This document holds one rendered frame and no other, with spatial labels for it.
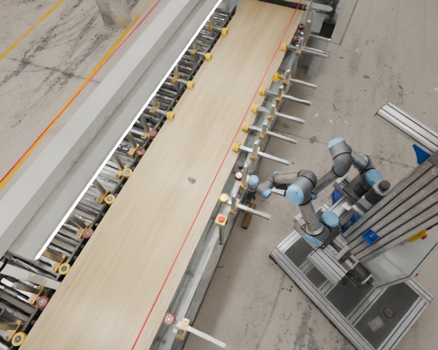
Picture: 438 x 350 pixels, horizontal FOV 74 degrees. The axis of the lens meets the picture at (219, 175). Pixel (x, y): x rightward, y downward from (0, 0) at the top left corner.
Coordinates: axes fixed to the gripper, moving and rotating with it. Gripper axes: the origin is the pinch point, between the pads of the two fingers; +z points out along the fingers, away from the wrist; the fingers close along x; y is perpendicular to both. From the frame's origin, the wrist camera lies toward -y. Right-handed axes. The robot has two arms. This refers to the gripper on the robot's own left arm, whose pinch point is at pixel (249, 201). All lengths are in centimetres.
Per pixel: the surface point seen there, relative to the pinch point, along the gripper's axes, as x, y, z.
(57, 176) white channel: 40, -81, -150
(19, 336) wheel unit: 110, -152, 2
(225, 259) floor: 8, -31, 93
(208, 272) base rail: 10, -61, 23
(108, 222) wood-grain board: 99, -60, 3
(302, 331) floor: -84, -66, 93
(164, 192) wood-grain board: 70, -18, 3
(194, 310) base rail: 9, -92, 23
